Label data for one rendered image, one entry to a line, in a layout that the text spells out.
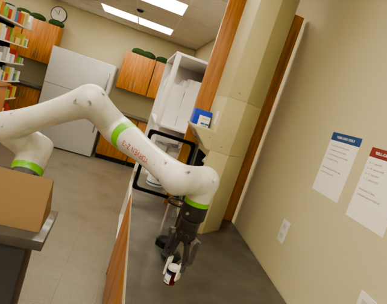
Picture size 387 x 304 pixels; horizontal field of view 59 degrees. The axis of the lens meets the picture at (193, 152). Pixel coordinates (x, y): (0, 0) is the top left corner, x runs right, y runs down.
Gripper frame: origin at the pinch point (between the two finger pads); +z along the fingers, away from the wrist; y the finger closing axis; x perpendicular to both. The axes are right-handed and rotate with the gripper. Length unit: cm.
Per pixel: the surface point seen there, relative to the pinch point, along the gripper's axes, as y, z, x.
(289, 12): 18, -121, -77
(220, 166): 20, -31, -64
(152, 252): 20.0, 8.9, -18.9
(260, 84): 18, -80, -73
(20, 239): 53, 10, 24
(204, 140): 31, -42, -56
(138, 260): 18.9, 8.9, -7.2
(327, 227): -41, -29, -41
